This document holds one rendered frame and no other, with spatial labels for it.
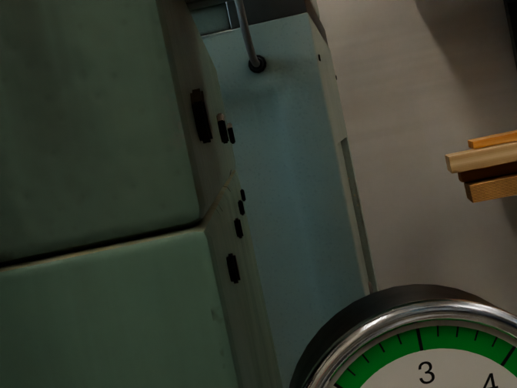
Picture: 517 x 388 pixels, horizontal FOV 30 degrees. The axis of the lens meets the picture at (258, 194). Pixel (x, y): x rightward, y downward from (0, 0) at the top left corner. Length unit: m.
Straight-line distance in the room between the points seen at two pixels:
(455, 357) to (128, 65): 0.11
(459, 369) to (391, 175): 2.47
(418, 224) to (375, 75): 0.42
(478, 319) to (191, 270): 0.09
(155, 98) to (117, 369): 0.07
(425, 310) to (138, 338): 0.09
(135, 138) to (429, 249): 2.45
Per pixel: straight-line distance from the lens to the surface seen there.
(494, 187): 2.18
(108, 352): 0.26
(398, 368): 0.20
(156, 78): 0.25
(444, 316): 0.19
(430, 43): 2.67
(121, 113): 0.25
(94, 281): 0.26
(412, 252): 2.69
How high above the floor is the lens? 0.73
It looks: 3 degrees down
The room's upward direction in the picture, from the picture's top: 12 degrees counter-clockwise
